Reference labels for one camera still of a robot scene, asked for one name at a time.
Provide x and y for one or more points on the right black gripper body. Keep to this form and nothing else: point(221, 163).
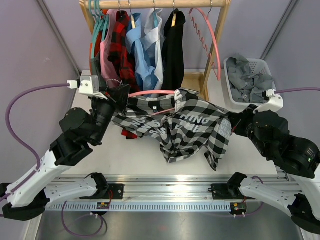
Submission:
point(244, 126)

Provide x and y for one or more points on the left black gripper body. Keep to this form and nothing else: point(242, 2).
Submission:
point(112, 100)

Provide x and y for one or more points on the pink hanger of plaid shirt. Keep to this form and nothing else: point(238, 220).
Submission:
point(151, 92)

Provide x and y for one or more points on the grey shirt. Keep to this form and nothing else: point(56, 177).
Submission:
point(250, 80)

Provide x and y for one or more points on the pink hanger of grey shirt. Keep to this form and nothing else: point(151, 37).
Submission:
point(214, 61)

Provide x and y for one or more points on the black white plaid shirt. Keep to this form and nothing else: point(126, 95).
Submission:
point(182, 123)

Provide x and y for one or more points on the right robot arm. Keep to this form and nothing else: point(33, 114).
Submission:
point(298, 157)

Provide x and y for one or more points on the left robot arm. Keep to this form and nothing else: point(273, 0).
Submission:
point(31, 195)

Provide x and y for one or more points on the pink shirt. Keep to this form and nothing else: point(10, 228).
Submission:
point(107, 68)

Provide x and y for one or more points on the light blue shirt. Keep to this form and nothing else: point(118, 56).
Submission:
point(135, 46)

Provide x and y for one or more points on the red black plaid shirt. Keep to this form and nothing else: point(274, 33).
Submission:
point(123, 62)

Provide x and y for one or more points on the wooden hanger of blue shirt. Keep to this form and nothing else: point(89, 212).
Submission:
point(132, 20)

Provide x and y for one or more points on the teal hanger of white shirt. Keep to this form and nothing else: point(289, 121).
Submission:
point(155, 19)

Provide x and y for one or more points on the dark grey garment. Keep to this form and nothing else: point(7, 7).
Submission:
point(95, 66)

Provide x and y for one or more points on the white plastic basket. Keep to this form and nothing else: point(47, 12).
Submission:
point(232, 85)

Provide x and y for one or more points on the orange garment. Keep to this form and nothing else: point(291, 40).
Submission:
point(95, 44)

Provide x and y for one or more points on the teal hangers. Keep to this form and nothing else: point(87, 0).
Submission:
point(100, 17)

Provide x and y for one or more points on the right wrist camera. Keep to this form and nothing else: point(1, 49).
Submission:
point(274, 102)

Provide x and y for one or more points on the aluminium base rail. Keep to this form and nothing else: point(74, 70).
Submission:
point(189, 194)

